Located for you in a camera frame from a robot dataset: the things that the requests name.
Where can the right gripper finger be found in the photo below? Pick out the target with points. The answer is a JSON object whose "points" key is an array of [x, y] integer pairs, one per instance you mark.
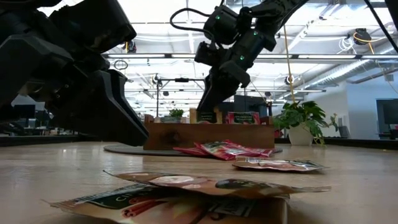
{"points": [[217, 93]]}

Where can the green plant white pot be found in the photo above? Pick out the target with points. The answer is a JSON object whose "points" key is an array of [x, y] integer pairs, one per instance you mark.
{"points": [[300, 135]]}

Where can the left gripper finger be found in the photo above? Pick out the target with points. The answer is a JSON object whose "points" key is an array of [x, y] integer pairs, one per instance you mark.
{"points": [[93, 115], [133, 124]]}

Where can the black gantry stand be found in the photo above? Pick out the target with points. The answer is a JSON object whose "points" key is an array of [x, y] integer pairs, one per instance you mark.
{"points": [[157, 99]]}

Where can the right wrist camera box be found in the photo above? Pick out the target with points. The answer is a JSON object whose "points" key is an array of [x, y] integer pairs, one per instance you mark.
{"points": [[205, 53]]}

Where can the small distant green plant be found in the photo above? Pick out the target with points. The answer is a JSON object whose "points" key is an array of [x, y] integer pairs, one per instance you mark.
{"points": [[176, 112]]}

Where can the beige cinnamon tea packet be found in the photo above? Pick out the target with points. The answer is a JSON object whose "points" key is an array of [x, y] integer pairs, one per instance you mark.
{"points": [[124, 202]]}

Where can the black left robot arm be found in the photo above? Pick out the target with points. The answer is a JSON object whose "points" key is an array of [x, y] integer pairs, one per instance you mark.
{"points": [[18, 18]]}

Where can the grey round placemat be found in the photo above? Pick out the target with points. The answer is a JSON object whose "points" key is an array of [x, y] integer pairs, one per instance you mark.
{"points": [[130, 150]]}

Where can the wooden tea box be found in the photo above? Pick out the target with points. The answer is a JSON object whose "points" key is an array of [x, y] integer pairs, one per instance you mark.
{"points": [[186, 137]]}

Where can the beige vanilla tea packet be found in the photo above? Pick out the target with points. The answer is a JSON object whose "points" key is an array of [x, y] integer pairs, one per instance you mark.
{"points": [[280, 165], [186, 182]]}

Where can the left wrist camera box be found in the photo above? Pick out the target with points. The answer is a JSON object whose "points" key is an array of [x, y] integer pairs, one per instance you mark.
{"points": [[99, 28]]}

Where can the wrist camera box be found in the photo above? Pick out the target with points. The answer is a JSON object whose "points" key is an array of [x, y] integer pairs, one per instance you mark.
{"points": [[205, 53], [99, 28]]}

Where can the large black monitor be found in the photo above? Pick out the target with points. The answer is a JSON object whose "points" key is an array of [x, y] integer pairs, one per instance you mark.
{"points": [[387, 112]]}

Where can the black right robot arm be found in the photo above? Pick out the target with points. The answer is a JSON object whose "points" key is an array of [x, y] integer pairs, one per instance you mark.
{"points": [[264, 12]]}

